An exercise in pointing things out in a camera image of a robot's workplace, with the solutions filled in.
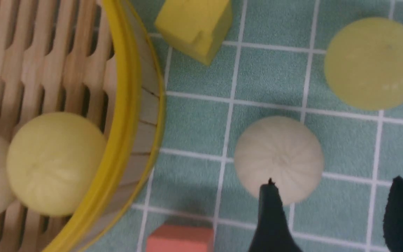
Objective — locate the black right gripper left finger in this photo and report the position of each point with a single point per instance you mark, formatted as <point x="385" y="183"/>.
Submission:
<point x="272" y="231"/>

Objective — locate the yellow bun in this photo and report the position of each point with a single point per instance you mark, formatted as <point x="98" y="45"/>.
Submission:
<point x="52" y="161"/>
<point x="363" y="65"/>

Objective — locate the yellow bun front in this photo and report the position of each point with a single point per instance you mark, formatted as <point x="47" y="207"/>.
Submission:
<point x="52" y="161"/>

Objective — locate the bamboo steamer tray yellow rim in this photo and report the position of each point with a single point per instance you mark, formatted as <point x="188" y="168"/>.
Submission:
<point x="93" y="58"/>

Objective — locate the orange foam cube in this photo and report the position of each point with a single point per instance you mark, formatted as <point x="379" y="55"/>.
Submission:
<point x="180" y="238"/>

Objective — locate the green checkered tablecloth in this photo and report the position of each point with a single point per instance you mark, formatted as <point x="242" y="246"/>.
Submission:
<point x="270" y="64"/>

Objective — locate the yellow foam cube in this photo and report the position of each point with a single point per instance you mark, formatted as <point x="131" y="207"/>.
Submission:
<point x="196" y="28"/>

